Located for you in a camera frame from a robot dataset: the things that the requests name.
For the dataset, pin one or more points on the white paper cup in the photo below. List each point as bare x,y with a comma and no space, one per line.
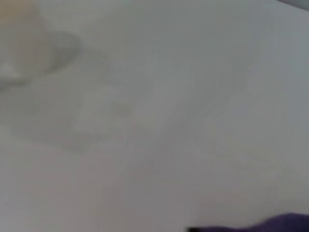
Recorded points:
21,36

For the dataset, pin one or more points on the purple rag with black edge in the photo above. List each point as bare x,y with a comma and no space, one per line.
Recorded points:
285,223

